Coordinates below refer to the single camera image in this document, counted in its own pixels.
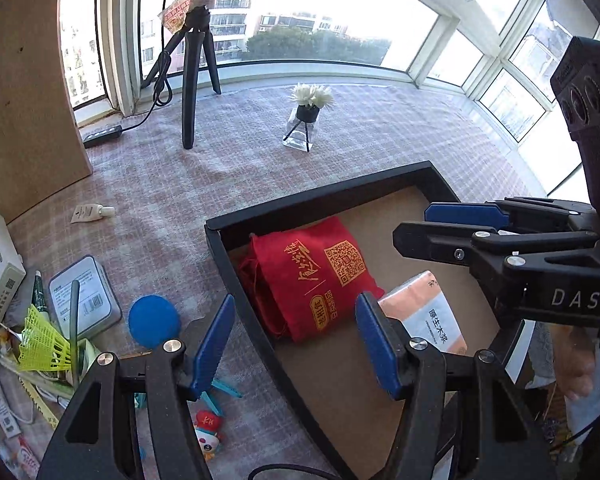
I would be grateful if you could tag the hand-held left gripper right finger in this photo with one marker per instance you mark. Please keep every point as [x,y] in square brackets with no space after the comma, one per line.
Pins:
[375,340]

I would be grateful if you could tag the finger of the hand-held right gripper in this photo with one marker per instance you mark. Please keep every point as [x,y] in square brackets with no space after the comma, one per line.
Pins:
[460,215]
[430,242]

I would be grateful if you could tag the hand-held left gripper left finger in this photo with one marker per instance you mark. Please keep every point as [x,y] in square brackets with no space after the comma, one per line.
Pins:
[212,340]

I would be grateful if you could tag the teal plastic clothespin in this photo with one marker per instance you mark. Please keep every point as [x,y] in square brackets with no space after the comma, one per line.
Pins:
[227,389]

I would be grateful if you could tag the black rimmed tray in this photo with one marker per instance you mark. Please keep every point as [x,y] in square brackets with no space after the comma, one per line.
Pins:
[340,385]

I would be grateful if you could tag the blue round lid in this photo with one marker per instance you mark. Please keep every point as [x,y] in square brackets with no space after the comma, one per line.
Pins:
[152,322]

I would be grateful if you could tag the yellow plastic shuttlecock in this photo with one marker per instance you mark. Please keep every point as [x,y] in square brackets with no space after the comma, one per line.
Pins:
[40,340]

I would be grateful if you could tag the checked cloth desktop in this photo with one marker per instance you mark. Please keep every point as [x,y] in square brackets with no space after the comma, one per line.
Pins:
[180,185]

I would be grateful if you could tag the person's right hand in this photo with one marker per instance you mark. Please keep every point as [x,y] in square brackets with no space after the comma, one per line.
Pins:
[575,365]

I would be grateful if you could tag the orange white tissue pack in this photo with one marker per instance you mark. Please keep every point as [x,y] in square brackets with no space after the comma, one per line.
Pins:
[430,320]

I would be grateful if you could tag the red printed cloth bag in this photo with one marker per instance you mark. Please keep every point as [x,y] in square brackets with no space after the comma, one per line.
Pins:
[305,280]

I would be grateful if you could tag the grey tin box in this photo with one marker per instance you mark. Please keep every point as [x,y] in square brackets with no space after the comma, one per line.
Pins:
[87,290]

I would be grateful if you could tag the white lace cloth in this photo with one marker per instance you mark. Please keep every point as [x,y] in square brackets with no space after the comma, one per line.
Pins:
[540,355]

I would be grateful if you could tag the small white bottle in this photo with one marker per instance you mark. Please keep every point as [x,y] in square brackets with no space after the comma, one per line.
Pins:
[90,213]

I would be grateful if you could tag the green white tube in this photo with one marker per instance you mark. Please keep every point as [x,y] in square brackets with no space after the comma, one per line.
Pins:
[39,295]

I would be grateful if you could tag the white flowers in glass vase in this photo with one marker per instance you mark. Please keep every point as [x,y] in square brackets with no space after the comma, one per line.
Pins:
[307,110]

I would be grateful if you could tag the white label card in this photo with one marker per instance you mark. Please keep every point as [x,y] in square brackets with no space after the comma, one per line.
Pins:
[5,417]

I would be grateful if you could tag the black power strip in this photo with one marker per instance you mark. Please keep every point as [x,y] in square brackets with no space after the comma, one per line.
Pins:
[102,136]

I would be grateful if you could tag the black tripod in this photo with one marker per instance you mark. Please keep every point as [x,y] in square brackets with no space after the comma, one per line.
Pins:
[189,85]

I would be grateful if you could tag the wooden board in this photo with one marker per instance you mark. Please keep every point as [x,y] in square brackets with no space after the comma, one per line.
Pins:
[25,110]

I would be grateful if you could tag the orange paper tag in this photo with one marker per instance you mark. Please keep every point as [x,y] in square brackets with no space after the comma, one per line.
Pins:
[175,12]

